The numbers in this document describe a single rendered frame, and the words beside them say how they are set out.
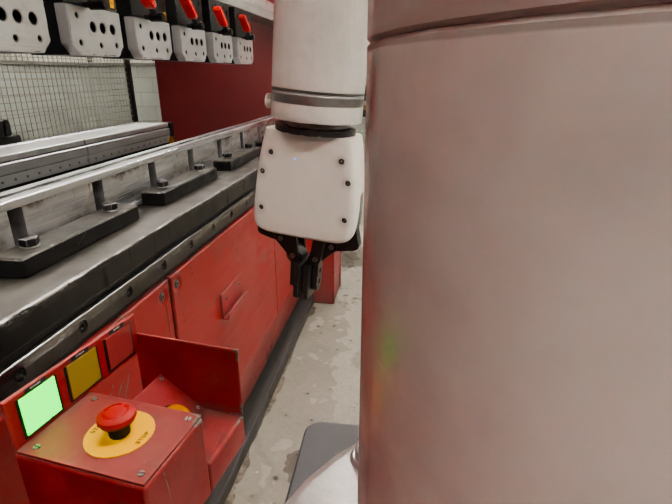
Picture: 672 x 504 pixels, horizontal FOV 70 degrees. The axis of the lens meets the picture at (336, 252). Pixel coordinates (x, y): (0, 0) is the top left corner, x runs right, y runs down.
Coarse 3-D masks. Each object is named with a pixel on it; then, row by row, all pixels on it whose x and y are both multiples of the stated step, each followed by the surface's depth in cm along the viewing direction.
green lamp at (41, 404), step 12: (48, 384) 52; (24, 396) 49; (36, 396) 51; (48, 396) 52; (24, 408) 49; (36, 408) 51; (48, 408) 52; (60, 408) 54; (24, 420) 49; (36, 420) 51
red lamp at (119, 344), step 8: (120, 328) 62; (128, 328) 64; (112, 336) 61; (120, 336) 62; (128, 336) 64; (112, 344) 61; (120, 344) 62; (128, 344) 64; (112, 352) 61; (120, 352) 63; (128, 352) 64; (112, 360) 61; (120, 360) 63; (112, 368) 61
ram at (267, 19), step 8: (224, 0) 140; (232, 0) 146; (240, 0) 153; (272, 0) 186; (240, 8) 153; (248, 8) 161; (256, 8) 168; (256, 16) 174; (264, 16) 178; (272, 16) 187; (264, 24) 202; (272, 24) 202
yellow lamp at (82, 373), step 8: (88, 352) 57; (80, 360) 56; (88, 360) 57; (96, 360) 59; (72, 368) 55; (80, 368) 56; (88, 368) 57; (96, 368) 59; (72, 376) 55; (80, 376) 56; (88, 376) 58; (96, 376) 59; (72, 384) 55; (80, 384) 56; (88, 384) 58; (72, 392) 55; (80, 392) 57
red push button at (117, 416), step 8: (104, 408) 51; (112, 408) 51; (120, 408) 51; (128, 408) 51; (104, 416) 50; (112, 416) 50; (120, 416) 50; (128, 416) 50; (96, 424) 50; (104, 424) 49; (112, 424) 49; (120, 424) 49; (128, 424) 50; (112, 432) 50; (120, 432) 50; (128, 432) 51
